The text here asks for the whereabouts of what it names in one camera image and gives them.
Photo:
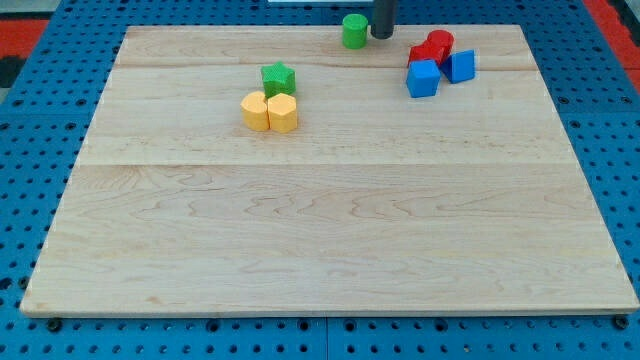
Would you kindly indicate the green star block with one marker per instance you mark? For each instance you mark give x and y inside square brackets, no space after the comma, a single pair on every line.
[278,78]

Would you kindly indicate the yellow heart block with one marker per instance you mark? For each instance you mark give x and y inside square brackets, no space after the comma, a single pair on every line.
[255,111]

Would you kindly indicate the yellow hexagon block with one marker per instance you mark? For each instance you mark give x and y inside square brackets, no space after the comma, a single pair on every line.
[282,111]

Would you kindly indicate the green cylinder block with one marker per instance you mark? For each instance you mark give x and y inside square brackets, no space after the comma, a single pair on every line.
[354,31]

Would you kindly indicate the blue cube block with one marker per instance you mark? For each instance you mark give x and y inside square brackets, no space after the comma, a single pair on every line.
[423,78]

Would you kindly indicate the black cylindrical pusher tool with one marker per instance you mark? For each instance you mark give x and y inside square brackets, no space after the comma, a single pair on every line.
[383,18]

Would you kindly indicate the blue triangle block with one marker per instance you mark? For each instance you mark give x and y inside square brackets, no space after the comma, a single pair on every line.
[459,67]

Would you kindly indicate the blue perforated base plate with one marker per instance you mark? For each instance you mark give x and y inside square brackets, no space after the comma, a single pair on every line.
[59,54]

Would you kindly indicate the red cylinder block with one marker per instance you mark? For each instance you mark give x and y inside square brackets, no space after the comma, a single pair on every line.
[440,41]

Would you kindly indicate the red star block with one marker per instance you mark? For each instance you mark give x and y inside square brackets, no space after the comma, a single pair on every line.
[428,51]

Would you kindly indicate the light wooden board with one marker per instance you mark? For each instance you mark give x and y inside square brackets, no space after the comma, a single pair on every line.
[467,203]

